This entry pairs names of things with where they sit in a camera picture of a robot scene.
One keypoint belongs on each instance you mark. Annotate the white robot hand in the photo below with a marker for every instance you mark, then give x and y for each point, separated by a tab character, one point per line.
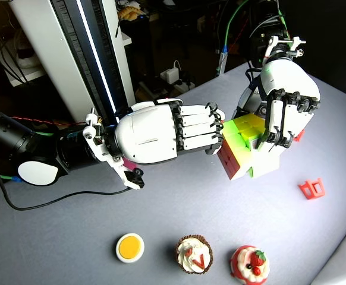
146	133
292	80

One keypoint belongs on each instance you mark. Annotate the Rubik's cube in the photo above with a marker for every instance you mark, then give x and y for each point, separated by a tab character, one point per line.
235	142

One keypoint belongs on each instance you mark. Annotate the magenta round disc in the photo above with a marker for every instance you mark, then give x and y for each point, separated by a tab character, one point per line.
130	164

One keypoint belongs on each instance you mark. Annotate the black device red light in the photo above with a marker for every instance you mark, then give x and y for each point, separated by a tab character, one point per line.
158	93

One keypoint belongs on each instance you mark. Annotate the red toy stool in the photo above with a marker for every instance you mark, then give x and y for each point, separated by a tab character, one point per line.
305	190
299	136

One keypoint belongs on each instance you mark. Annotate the white power strip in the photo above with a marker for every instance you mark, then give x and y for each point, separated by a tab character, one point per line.
185	86

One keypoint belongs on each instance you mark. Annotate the white power adapter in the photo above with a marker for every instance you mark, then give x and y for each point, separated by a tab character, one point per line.
170	75

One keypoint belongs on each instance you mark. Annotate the yellow white round button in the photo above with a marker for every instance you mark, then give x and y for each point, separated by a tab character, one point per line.
130	246

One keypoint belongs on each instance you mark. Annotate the yellow bread-like toy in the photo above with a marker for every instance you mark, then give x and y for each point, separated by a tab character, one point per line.
128	13

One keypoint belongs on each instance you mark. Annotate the white shelf board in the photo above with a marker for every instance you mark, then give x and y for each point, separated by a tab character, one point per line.
27	75

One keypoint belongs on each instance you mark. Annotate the chocolate cupcake toy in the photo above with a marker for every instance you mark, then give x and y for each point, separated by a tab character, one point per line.
191	261

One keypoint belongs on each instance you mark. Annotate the white black lift column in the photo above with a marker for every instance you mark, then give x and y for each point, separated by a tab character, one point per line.
42	44

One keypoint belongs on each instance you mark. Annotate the grey table cloth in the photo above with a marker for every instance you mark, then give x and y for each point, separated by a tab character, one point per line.
72	252

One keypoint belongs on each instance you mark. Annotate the white sneaker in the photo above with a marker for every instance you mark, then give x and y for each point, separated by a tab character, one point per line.
24	56

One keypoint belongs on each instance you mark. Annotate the strawberry cake toy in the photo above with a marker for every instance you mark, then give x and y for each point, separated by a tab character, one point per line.
244	267

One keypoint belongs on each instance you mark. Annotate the white backdrop sheet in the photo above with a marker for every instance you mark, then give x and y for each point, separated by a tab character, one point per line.
345	267

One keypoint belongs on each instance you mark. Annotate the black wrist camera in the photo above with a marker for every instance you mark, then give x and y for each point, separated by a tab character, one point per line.
137	175
262	110

